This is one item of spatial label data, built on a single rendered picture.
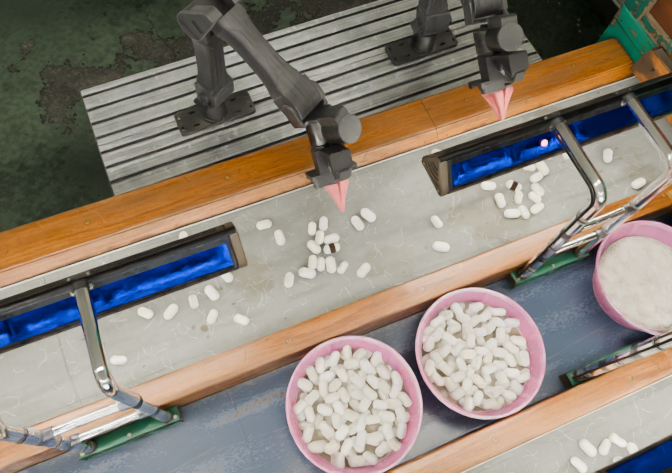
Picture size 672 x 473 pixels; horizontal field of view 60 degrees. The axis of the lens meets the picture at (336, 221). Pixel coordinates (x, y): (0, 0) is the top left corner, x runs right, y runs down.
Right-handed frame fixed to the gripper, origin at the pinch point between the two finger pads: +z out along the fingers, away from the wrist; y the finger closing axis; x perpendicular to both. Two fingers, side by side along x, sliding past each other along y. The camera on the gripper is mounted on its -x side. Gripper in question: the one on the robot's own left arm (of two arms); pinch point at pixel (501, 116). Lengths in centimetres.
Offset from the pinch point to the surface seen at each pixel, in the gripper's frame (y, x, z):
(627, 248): 17.7, -14.0, 35.3
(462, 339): -27, -16, 39
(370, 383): -49, -18, 39
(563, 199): 10.0, -4.0, 22.7
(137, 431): -95, -11, 34
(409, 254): -30.0, -3.7, 22.3
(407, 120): -16.5, 14.4, -2.9
